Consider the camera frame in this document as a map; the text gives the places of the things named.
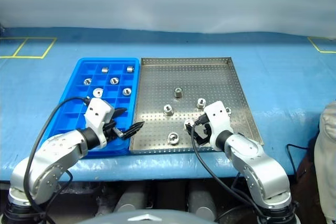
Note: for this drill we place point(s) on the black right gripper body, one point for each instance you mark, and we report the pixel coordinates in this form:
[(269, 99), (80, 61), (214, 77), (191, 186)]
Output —
[(208, 132)]

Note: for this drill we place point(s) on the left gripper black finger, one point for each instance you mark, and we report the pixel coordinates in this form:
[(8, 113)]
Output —
[(119, 111), (132, 130)]

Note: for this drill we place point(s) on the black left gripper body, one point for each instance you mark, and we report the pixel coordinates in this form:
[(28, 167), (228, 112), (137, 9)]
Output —
[(110, 130)]

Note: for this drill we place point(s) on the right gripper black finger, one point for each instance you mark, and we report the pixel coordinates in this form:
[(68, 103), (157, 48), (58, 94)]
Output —
[(200, 143), (199, 130)]

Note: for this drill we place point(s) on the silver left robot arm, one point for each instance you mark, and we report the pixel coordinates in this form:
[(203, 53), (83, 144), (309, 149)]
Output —
[(52, 155)]

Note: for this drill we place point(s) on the blue compartment tray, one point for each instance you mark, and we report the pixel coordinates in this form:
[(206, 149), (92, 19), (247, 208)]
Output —
[(71, 119)]

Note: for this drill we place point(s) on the perforated metal tray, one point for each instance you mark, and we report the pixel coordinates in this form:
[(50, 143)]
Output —
[(183, 77)]

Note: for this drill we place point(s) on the blue plastic table cover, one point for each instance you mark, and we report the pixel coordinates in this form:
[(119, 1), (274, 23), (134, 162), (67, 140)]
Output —
[(168, 45)]

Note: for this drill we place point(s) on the grey robot torso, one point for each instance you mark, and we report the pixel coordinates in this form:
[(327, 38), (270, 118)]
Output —
[(147, 218)]

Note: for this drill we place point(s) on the person in beige clothing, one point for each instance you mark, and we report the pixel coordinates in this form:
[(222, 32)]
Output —
[(326, 142)]

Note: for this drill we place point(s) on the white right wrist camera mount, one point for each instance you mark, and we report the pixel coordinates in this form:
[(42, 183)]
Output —
[(218, 113)]

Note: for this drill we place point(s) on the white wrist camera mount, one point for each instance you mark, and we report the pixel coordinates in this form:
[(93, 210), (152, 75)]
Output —
[(218, 113), (97, 111)]

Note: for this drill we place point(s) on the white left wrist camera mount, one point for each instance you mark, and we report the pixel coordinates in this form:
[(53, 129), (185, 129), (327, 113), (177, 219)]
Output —
[(97, 111)]

